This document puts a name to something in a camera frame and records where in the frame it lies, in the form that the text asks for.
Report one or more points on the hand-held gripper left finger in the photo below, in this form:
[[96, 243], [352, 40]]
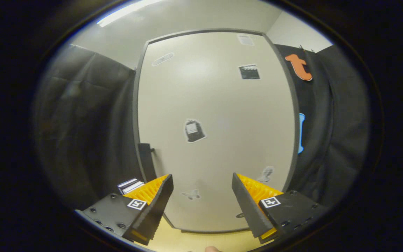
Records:
[[159, 210]]

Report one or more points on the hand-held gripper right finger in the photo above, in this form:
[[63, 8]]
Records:
[[248, 210]]

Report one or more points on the white shoe cabinet door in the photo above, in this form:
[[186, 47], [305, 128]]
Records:
[[222, 122]]

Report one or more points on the grey shoe cabinet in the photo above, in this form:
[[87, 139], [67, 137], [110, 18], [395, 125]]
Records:
[[135, 115]]

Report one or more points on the dark cover book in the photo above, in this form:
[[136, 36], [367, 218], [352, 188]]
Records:
[[126, 182]]

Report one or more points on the black backdrop cloth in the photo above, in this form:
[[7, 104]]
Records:
[[82, 122]]

